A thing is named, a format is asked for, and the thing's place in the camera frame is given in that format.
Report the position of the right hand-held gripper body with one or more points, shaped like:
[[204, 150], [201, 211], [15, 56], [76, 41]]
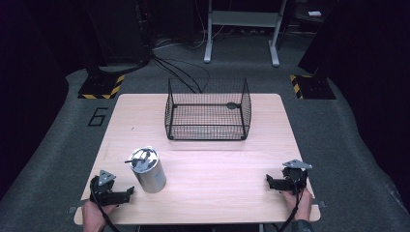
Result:
[[296, 176]]

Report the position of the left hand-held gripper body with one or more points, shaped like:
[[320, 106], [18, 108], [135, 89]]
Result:
[[105, 180]]

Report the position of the silver metal canister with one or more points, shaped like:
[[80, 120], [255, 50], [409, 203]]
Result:
[[149, 172]]

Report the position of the person's right hand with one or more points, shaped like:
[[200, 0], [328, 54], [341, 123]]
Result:
[[301, 203]]

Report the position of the person's left hand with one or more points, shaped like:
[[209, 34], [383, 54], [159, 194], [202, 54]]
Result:
[[93, 215]]

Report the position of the black equipment cabinet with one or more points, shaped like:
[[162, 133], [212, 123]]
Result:
[[119, 29]]

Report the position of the white metal stand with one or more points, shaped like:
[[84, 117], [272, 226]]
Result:
[[245, 19]]

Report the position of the small white box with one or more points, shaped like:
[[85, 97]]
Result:
[[314, 13]]

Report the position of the grey table bracket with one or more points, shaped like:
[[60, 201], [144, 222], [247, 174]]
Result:
[[321, 203], [73, 209]]

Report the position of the black yellow striped base plate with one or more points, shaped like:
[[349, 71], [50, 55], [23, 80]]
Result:
[[101, 85], [314, 87]]

